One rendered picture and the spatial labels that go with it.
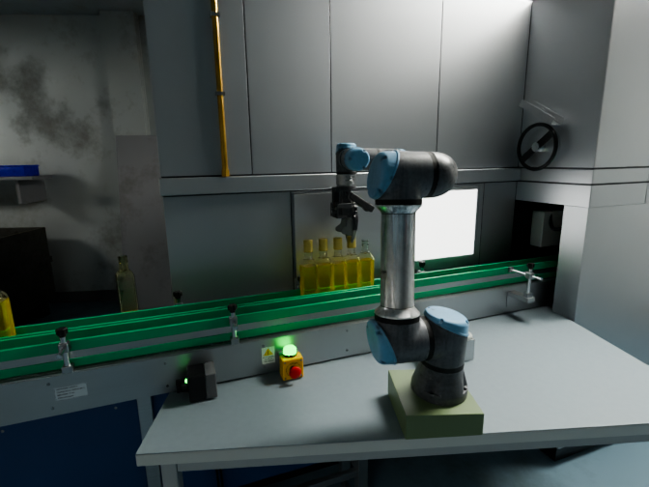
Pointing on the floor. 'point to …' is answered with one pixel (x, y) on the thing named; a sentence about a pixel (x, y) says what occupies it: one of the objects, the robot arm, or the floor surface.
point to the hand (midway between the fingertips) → (351, 238)
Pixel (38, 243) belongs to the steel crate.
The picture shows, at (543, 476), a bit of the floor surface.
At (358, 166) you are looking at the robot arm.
